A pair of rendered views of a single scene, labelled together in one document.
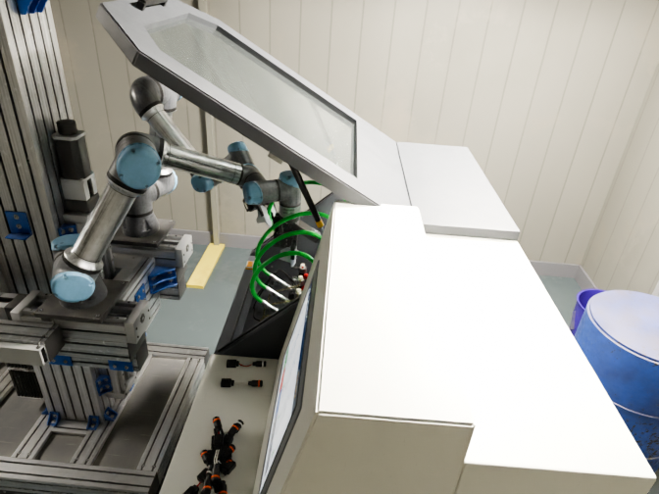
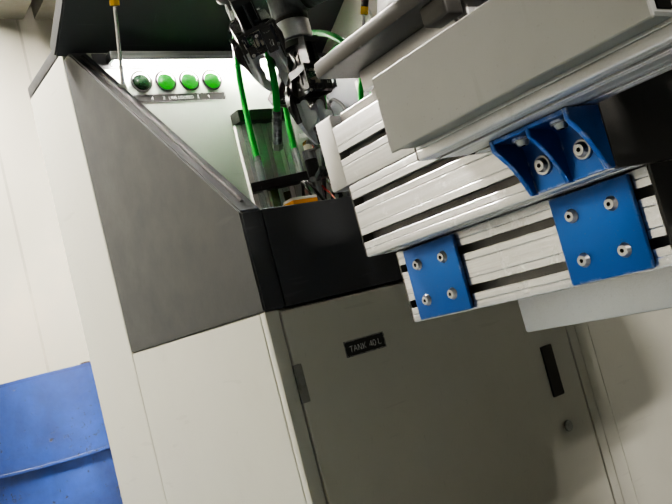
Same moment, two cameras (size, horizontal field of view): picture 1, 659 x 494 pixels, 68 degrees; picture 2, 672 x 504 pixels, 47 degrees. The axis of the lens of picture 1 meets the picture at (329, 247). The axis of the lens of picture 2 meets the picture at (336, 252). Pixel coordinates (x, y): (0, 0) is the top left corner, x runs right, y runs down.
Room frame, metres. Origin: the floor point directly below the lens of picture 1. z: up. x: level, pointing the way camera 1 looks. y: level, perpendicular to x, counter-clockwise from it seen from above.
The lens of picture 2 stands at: (2.48, 1.38, 0.75)
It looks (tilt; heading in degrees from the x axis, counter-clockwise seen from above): 5 degrees up; 233
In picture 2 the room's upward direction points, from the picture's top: 15 degrees counter-clockwise
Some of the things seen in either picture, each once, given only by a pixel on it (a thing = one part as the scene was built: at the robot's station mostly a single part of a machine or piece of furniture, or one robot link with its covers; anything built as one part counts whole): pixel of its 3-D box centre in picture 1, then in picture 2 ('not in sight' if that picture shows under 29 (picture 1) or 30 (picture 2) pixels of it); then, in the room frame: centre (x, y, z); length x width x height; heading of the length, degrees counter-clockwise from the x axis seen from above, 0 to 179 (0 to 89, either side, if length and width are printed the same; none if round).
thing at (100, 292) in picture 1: (80, 283); not in sight; (1.33, 0.83, 1.09); 0.15 x 0.15 x 0.10
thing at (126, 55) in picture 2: not in sight; (216, 57); (1.51, -0.17, 1.43); 0.54 x 0.03 x 0.02; 0
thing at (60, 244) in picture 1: (74, 256); not in sight; (1.33, 0.83, 1.20); 0.13 x 0.12 x 0.14; 25
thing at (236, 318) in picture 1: (240, 313); (409, 233); (1.51, 0.33, 0.87); 0.62 x 0.04 x 0.16; 0
